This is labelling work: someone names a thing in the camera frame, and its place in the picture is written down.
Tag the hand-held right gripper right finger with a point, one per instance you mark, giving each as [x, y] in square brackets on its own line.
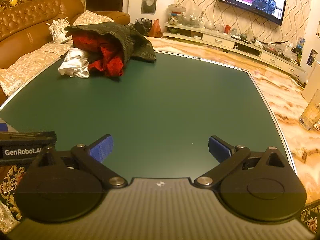
[219, 150]

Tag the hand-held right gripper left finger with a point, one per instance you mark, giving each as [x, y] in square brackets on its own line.
[102, 148]

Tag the dark plaid pants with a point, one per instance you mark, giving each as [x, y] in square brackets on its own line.
[132, 42]

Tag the floral patterned cloth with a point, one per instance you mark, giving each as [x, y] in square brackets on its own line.
[310, 213]
[10, 182]

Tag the white garment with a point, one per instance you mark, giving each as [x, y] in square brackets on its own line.
[73, 65]

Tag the red knit garment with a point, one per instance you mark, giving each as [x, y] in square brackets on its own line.
[110, 60]

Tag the beige lace sofa cover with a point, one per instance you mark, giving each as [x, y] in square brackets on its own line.
[30, 62]

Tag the clear drinking glass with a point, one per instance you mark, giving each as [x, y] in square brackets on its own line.
[310, 116]

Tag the white television cabinet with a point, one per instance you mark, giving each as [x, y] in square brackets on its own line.
[225, 38]

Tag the white appliance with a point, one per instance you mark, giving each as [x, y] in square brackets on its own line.
[312, 82]

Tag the clear plastic bag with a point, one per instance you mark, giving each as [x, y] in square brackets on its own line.
[285, 48]

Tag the white lace-up sneaker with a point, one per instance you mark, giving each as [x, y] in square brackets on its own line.
[60, 32]

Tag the black bag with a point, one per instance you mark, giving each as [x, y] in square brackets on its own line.
[143, 27]

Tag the orange plastic bag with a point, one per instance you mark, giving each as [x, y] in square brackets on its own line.
[155, 30]

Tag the beige lace cushion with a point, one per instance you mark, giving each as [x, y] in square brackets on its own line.
[91, 18]

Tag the brown leather sofa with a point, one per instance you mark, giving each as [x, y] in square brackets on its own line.
[27, 17]

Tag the small wall photo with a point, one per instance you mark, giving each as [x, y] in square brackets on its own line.
[312, 57]

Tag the grey wall poster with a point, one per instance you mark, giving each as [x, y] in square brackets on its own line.
[149, 3]

